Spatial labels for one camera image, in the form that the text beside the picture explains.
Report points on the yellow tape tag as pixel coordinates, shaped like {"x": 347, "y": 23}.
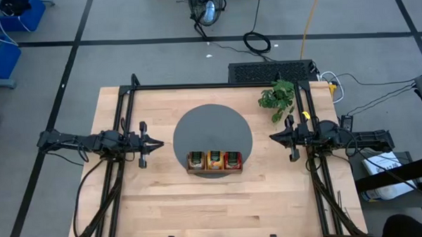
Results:
{"x": 306, "y": 115}

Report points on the grey side table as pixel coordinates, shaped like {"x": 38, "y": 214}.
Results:
{"x": 355, "y": 161}

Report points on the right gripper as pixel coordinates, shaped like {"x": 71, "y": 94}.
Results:
{"x": 297, "y": 136}

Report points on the black floor fan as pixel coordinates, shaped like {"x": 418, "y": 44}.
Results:
{"x": 209, "y": 11}

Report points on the person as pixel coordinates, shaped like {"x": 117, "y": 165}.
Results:
{"x": 406, "y": 228}

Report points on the black power adapter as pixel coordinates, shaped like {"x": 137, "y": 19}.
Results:
{"x": 347, "y": 121}

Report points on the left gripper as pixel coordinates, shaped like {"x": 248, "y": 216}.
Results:
{"x": 142, "y": 143}

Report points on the grey metal foot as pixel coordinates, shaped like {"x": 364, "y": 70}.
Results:
{"x": 0, "y": 83}

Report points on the orange mango tea packet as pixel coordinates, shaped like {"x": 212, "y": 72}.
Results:
{"x": 215, "y": 160}

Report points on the yellow plug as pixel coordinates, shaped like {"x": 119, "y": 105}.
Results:
{"x": 332, "y": 89}

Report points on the white booklet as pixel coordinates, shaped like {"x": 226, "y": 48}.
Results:
{"x": 378, "y": 165}

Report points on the wooden tea box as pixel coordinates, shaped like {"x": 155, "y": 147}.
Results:
{"x": 213, "y": 172}

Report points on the blue storage bin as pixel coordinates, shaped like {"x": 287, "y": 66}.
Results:
{"x": 5, "y": 62}
{"x": 35, "y": 17}

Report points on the black metal beam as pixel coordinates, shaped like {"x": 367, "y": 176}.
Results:
{"x": 392, "y": 177}

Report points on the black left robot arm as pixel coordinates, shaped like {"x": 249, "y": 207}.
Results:
{"x": 102, "y": 142}

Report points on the black table frame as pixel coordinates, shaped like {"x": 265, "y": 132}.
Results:
{"x": 210, "y": 85}

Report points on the grey round placemat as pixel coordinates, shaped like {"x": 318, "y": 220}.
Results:
{"x": 211, "y": 129}

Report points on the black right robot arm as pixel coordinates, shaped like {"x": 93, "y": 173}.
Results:
{"x": 338, "y": 137}

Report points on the green plant white pot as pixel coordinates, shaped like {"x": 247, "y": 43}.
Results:
{"x": 277, "y": 96}

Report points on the red strawberry tea packet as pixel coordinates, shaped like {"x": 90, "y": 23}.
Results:
{"x": 232, "y": 160}

